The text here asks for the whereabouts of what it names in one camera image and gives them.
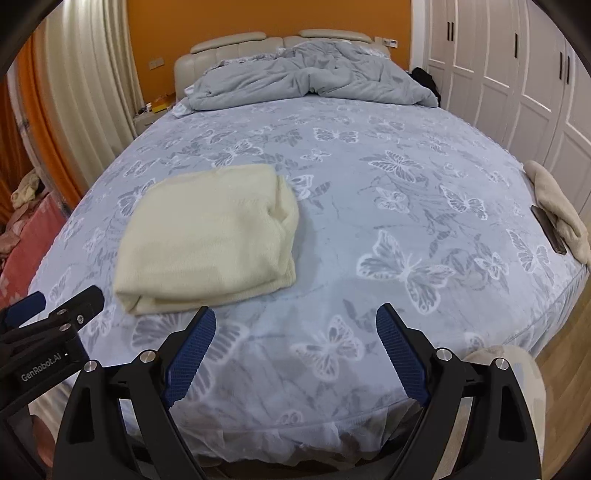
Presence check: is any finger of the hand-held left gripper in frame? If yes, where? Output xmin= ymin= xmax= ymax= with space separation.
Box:
xmin=0 ymin=285 xmax=106 ymax=344
xmin=0 ymin=292 xmax=48 ymax=329

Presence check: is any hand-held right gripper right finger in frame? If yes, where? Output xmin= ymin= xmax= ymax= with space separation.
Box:
xmin=375 ymin=303 xmax=542 ymax=480

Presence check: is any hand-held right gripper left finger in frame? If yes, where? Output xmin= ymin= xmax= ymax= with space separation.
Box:
xmin=54 ymin=305 xmax=218 ymax=480

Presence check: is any cream knitted sweater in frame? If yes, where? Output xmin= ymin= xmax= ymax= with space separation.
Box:
xmin=113 ymin=164 xmax=302 ymax=317

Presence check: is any pink patterned blanket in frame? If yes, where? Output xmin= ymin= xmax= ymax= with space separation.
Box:
xmin=0 ymin=193 xmax=71 ymax=317

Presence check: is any grey butterfly print bed sheet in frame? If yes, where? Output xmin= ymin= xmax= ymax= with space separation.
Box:
xmin=28 ymin=102 xmax=590 ymax=468

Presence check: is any small crumpled beige cloth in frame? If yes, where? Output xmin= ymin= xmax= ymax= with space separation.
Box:
xmin=10 ymin=168 xmax=45 ymax=209

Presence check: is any person's beige trouser leg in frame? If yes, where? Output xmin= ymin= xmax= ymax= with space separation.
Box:
xmin=462 ymin=344 xmax=548 ymax=480

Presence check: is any black smartphone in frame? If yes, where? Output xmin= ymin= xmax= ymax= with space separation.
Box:
xmin=529 ymin=204 xmax=568 ymax=256

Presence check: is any white nightstand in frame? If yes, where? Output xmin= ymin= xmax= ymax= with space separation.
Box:
xmin=131 ymin=95 xmax=179 ymax=140

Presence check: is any white pleated curtain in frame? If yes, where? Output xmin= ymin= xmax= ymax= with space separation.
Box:
xmin=28 ymin=0 xmax=145 ymax=185

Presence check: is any black bag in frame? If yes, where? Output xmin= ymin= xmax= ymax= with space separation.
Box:
xmin=409 ymin=66 xmax=443 ymax=108

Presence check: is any grey crumpled duvet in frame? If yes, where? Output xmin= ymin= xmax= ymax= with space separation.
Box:
xmin=184 ymin=40 xmax=440 ymax=112

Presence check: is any beige padded headboard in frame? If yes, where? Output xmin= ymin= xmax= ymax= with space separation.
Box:
xmin=173 ymin=28 xmax=394 ymax=101

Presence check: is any white wardrobe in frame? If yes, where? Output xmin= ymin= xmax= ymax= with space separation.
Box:
xmin=422 ymin=0 xmax=591 ymax=185

